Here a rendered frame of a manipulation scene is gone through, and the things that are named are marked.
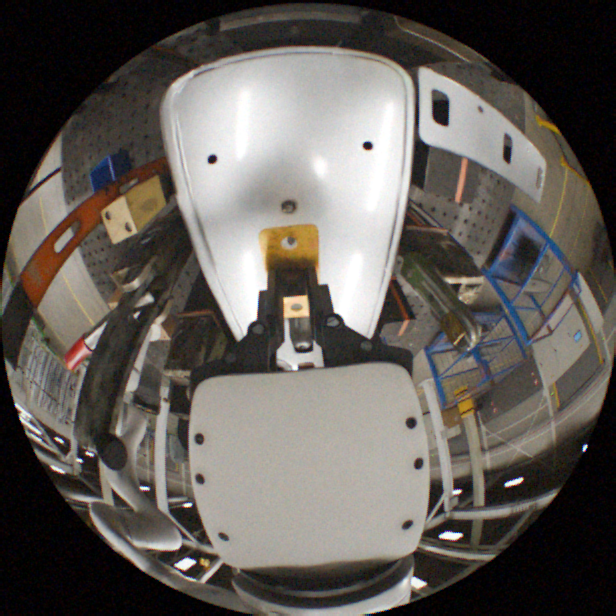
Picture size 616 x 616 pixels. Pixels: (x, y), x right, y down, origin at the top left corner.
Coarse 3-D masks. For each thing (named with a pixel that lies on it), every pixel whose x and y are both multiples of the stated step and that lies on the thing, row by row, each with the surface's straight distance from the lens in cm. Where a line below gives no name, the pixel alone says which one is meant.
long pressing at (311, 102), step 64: (256, 64) 20; (320, 64) 20; (384, 64) 22; (192, 128) 20; (256, 128) 19; (320, 128) 19; (384, 128) 20; (192, 192) 21; (256, 192) 19; (320, 192) 19; (384, 192) 21; (256, 256) 22; (320, 256) 23; (384, 256) 25
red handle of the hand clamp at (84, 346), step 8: (144, 296) 21; (152, 296) 21; (136, 304) 21; (144, 304) 21; (152, 304) 22; (136, 312) 22; (104, 320) 23; (96, 328) 24; (88, 336) 24; (96, 336) 24; (80, 344) 25; (88, 344) 25; (72, 352) 27; (80, 352) 26; (88, 352) 25; (72, 360) 27; (80, 360) 27; (72, 368) 28
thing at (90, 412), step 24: (144, 288) 20; (120, 312) 19; (144, 312) 22; (120, 336) 20; (144, 336) 20; (96, 360) 18; (120, 360) 20; (96, 384) 17; (120, 384) 19; (96, 408) 19; (120, 408) 19; (96, 432) 18; (120, 456) 17
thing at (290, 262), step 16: (304, 224) 13; (272, 240) 13; (304, 240) 13; (272, 256) 14; (288, 256) 14; (304, 256) 14; (288, 272) 15; (304, 272) 15; (288, 288) 15; (304, 288) 15; (288, 304) 17; (304, 304) 17
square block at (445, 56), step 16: (368, 16) 31; (384, 16) 26; (368, 32) 30; (384, 32) 24; (400, 32) 23; (416, 32) 22; (432, 32) 22; (352, 48) 35; (368, 48) 29; (384, 48) 29; (400, 48) 28; (416, 48) 27; (432, 48) 25; (448, 48) 24; (464, 48) 23; (400, 64) 34; (416, 64) 32
